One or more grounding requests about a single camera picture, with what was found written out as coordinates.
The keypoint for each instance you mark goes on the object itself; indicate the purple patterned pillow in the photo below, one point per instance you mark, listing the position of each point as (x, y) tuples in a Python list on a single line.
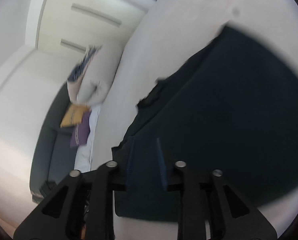
[(80, 132)]

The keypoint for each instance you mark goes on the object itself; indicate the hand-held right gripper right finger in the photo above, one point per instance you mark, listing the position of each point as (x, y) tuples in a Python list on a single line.
[(163, 170)]

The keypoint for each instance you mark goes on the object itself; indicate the bed with white sheet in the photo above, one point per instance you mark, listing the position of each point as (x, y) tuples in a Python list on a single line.
[(176, 30)]

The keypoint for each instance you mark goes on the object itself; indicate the dark green sweater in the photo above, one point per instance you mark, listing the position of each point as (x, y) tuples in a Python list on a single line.
[(226, 105)]

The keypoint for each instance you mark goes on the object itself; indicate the yellow patterned pillow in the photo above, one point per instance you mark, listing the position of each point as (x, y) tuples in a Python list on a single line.
[(72, 116)]

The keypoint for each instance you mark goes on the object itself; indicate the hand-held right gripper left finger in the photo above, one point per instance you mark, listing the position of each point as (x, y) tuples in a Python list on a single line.
[(139, 162)]

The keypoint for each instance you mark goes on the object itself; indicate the white wardrobe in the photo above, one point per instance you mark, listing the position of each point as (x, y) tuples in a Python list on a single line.
[(64, 25)]

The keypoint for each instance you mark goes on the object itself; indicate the folded beige duvet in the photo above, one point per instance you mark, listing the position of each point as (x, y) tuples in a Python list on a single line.
[(99, 80)]

